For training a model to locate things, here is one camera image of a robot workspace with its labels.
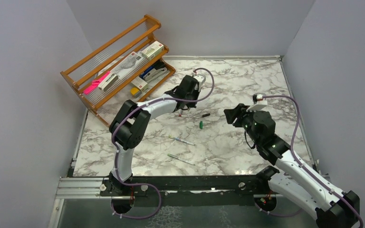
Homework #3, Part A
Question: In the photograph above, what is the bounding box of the long white package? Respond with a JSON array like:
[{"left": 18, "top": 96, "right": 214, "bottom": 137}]
[{"left": 110, "top": 52, "right": 147, "bottom": 79}]

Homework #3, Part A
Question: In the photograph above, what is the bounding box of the white green box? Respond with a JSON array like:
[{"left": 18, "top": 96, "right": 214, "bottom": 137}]
[{"left": 141, "top": 41, "right": 164, "bottom": 61}]

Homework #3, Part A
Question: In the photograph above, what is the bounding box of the white black box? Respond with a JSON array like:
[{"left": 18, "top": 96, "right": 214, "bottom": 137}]
[{"left": 98, "top": 72, "right": 119, "bottom": 92}]

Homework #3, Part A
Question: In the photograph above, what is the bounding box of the wooden shelf rack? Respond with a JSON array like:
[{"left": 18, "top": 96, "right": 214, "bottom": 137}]
[{"left": 60, "top": 14, "right": 175, "bottom": 126}]

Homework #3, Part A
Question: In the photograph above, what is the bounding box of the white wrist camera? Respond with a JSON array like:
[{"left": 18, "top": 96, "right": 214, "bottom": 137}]
[
  {"left": 246, "top": 93, "right": 268, "bottom": 112},
  {"left": 192, "top": 72, "right": 206, "bottom": 92}
]

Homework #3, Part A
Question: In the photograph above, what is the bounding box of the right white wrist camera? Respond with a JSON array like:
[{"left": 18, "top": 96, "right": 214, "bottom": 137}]
[{"left": 246, "top": 93, "right": 268, "bottom": 112}]

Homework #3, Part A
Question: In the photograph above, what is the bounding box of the small white red box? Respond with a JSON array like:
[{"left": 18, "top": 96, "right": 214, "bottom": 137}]
[{"left": 131, "top": 77, "right": 148, "bottom": 92}]

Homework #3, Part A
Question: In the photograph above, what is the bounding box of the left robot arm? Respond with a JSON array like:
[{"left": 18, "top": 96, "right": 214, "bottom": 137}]
[{"left": 109, "top": 75, "right": 206, "bottom": 195}]

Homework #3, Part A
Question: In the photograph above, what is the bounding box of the pink highlighter pack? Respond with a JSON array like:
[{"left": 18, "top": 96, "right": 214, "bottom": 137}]
[{"left": 83, "top": 71, "right": 110, "bottom": 95}]

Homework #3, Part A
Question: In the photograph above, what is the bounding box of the yellow sticky note block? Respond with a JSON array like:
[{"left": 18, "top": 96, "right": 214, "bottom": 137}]
[{"left": 130, "top": 87, "right": 142, "bottom": 97}]

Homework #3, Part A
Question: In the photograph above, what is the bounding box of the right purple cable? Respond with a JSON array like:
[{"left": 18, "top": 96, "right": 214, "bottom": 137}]
[{"left": 253, "top": 94, "right": 364, "bottom": 228}]

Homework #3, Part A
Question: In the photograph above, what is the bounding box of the aluminium frame rail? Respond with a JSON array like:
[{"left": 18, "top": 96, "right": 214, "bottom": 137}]
[{"left": 55, "top": 178, "right": 108, "bottom": 200}]

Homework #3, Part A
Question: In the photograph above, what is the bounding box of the purple cable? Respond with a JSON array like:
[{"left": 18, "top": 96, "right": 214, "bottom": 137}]
[
  {"left": 111, "top": 67, "right": 215, "bottom": 220},
  {"left": 253, "top": 94, "right": 364, "bottom": 228}
]

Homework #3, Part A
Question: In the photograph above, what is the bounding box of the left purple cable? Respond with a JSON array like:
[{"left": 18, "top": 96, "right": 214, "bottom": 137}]
[{"left": 111, "top": 67, "right": 215, "bottom": 220}]

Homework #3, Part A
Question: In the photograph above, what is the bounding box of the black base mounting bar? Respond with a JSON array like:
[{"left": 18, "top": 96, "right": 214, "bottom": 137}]
[{"left": 99, "top": 175, "right": 271, "bottom": 196}]

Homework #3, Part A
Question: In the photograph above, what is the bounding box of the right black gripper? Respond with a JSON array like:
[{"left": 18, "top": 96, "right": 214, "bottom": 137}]
[{"left": 225, "top": 103, "right": 261, "bottom": 145}]

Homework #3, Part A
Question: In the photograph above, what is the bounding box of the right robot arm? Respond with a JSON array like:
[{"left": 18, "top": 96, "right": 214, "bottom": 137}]
[{"left": 223, "top": 104, "right": 361, "bottom": 228}]

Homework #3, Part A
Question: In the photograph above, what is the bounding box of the blue black stapler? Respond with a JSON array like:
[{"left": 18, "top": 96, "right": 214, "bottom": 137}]
[{"left": 139, "top": 60, "right": 166, "bottom": 81}]

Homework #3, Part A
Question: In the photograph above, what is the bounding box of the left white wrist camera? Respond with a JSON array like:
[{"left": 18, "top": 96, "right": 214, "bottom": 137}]
[{"left": 192, "top": 72, "right": 206, "bottom": 92}]

